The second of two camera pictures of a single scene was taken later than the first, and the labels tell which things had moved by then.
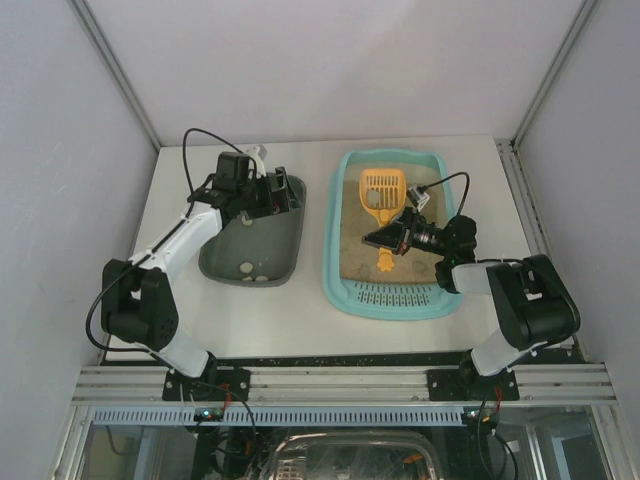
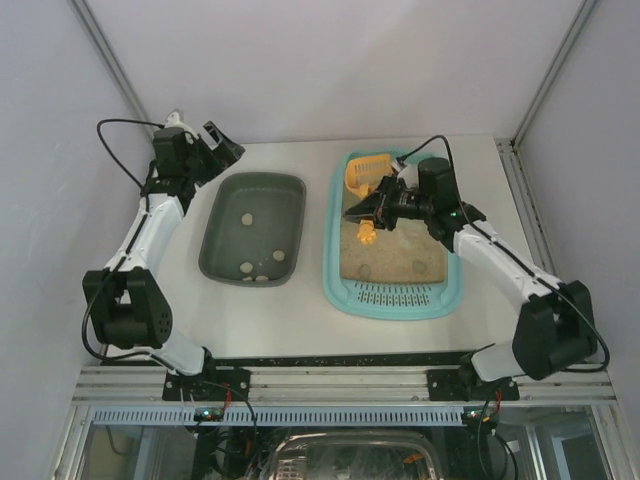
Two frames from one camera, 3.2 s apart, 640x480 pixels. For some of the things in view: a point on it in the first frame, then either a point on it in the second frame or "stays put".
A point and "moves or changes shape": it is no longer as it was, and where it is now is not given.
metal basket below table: (356, 456) stays put
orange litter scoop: (383, 193) moves or changes shape
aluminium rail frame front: (572, 383) stays put
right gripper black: (404, 238) → (386, 203)
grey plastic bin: (258, 250) stays put
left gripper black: (273, 189) → (204, 151)
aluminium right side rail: (524, 196) stays put
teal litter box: (354, 287) stays put
